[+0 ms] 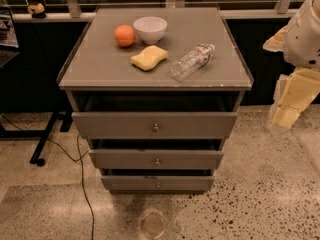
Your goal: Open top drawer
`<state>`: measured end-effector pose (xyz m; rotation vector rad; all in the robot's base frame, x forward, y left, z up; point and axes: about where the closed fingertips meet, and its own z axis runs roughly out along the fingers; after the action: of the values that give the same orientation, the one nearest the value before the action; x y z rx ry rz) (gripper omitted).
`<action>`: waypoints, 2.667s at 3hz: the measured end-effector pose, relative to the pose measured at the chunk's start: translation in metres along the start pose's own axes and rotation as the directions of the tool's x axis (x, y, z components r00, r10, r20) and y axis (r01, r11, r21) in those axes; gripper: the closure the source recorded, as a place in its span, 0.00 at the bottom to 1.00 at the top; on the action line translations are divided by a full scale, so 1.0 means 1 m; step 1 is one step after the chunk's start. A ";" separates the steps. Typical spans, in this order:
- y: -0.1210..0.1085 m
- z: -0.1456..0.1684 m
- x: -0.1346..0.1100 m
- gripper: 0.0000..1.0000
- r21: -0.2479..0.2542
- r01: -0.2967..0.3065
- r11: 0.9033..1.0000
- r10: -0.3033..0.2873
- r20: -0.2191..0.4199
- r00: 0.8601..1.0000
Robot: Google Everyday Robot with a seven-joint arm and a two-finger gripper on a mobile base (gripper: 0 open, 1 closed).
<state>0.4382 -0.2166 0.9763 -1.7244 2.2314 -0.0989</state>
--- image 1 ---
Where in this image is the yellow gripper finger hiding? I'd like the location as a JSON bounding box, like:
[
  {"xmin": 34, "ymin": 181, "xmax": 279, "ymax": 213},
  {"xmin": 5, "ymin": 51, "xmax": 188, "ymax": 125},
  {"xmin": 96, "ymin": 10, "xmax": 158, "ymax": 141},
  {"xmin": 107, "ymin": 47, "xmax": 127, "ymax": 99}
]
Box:
[
  {"xmin": 262, "ymin": 26, "xmax": 286, "ymax": 52},
  {"xmin": 270, "ymin": 67, "xmax": 320, "ymax": 128}
]

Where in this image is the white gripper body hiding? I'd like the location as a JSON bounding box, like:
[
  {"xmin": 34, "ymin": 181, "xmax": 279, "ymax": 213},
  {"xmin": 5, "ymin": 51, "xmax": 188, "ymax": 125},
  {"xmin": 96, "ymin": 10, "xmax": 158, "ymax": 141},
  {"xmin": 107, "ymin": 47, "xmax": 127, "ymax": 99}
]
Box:
[{"xmin": 283, "ymin": 0, "xmax": 320, "ymax": 69}]

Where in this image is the grey top drawer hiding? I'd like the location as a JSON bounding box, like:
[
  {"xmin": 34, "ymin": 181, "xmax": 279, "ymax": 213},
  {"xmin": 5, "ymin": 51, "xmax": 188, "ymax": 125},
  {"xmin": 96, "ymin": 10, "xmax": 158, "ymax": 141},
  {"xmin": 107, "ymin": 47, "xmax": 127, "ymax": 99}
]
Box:
[{"xmin": 72, "ymin": 112, "xmax": 237, "ymax": 139}]

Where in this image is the grey drawer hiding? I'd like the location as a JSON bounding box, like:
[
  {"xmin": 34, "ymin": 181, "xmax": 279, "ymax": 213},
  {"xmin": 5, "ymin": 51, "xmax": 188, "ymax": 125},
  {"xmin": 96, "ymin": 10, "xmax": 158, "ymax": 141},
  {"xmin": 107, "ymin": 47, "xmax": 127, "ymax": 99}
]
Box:
[
  {"xmin": 101, "ymin": 176, "xmax": 214, "ymax": 192},
  {"xmin": 72, "ymin": 112, "xmax": 237, "ymax": 139},
  {"xmin": 89, "ymin": 149, "xmax": 223, "ymax": 170}
]

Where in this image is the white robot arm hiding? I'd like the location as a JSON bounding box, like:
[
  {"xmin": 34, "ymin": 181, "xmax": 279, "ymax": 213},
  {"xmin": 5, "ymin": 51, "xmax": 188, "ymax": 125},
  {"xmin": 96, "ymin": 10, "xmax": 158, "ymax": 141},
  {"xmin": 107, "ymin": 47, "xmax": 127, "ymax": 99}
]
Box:
[{"xmin": 263, "ymin": 0, "xmax": 320, "ymax": 128}]

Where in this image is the grey drawer cabinet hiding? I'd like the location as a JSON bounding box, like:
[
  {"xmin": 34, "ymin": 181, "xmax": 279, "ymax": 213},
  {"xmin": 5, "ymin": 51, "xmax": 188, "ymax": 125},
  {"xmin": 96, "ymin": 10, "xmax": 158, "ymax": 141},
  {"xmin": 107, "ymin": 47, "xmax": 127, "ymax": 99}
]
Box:
[{"xmin": 56, "ymin": 6, "xmax": 254, "ymax": 194}]

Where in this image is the grey bottom drawer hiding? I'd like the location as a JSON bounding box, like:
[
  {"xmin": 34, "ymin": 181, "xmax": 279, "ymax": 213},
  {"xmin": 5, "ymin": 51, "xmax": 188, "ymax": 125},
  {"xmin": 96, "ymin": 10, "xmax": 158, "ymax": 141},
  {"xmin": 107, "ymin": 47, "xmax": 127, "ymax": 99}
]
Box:
[{"xmin": 101, "ymin": 176, "xmax": 214, "ymax": 192}]

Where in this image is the grey middle drawer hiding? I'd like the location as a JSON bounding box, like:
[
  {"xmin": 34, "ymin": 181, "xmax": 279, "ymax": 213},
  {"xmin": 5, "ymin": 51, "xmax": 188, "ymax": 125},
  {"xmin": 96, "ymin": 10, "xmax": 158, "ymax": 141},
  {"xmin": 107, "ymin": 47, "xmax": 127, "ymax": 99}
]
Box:
[{"xmin": 89, "ymin": 149, "xmax": 223, "ymax": 170}]

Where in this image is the clear plastic water bottle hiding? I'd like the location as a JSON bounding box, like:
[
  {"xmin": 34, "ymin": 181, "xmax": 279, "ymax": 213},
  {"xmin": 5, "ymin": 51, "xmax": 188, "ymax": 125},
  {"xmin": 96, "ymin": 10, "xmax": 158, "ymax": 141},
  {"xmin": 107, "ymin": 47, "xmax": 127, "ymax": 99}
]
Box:
[{"xmin": 170, "ymin": 44, "xmax": 215, "ymax": 82}]

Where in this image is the white bowl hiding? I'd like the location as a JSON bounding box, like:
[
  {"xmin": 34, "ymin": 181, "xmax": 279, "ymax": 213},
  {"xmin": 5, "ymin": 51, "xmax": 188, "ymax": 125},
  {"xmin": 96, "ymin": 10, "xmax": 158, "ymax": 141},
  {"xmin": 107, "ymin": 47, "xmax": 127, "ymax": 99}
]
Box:
[{"xmin": 133, "ymin": 16, "xmax": 167, "ymax": 44}]

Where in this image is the yellow sponge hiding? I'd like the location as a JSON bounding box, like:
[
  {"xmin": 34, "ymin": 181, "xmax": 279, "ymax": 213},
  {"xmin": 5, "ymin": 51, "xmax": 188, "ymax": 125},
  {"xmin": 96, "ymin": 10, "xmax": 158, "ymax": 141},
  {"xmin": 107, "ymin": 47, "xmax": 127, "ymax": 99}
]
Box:
[{"xmin": 130, "ymin": 45, "xmax": 169, "ymax": 71}]

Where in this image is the orange fruit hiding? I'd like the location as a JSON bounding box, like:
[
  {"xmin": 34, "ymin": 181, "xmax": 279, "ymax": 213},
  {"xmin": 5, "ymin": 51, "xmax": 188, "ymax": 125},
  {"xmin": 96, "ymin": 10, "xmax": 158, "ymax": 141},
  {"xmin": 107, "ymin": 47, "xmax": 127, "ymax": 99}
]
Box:
[{"xmin": 114, "ymin": 25, "xmax": 136, "ymax": 47}]

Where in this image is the round floor drain cover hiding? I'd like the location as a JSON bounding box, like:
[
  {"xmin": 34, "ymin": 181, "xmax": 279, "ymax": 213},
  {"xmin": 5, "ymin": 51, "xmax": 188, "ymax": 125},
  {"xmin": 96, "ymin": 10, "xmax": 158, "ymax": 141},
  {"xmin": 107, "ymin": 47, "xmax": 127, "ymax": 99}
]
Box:
[{"xmin": 141, "ymin": 212, "xmax": 167, "ymax": 240}]

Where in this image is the small yellow object on ledge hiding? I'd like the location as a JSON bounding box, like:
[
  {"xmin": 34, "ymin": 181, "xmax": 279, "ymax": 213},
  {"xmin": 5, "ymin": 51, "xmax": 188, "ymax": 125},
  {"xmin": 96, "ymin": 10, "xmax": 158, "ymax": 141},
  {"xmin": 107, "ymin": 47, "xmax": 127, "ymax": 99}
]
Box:
[{"xmin": 27, "ymin": 2, "xmax": 46, "ymax": 18}]

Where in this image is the black desk leg frame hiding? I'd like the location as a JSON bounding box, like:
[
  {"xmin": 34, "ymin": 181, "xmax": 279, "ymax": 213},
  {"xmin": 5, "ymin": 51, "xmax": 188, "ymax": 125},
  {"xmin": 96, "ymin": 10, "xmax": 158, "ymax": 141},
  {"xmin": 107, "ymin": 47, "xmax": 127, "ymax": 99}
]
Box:
[{"xmin": 0, "ymin": 112, "xmax": 72, "ymax": 167}]

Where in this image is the black floor cable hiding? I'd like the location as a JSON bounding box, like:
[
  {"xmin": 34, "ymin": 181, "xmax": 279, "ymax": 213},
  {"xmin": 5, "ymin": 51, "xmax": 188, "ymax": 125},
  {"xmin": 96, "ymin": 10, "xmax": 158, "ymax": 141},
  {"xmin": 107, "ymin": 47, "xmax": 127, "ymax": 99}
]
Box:
[{"xmin": 0, "ymin": 113, "xmax": 96, "ymax": 240}]

